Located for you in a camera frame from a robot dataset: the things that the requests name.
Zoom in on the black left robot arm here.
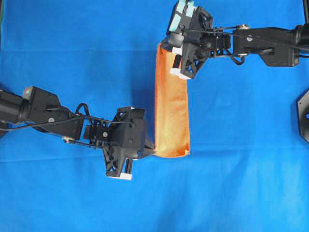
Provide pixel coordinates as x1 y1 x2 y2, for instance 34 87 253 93
0 86 155 180

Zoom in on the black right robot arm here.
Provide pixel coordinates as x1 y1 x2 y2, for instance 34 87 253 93
161 0 309 80

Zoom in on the blue table cloth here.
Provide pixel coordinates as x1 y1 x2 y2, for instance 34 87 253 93
0 0 309 232

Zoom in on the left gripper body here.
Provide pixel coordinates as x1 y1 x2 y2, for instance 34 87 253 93
103 107 147 180

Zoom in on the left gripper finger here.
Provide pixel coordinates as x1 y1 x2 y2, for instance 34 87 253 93
138 136 156 159

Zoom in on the orange towel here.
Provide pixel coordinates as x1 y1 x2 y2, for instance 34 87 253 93
154 43 190 158

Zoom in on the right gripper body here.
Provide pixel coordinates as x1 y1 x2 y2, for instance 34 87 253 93
167 0 213 80

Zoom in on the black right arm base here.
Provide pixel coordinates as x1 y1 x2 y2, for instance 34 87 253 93
297 90 309 143

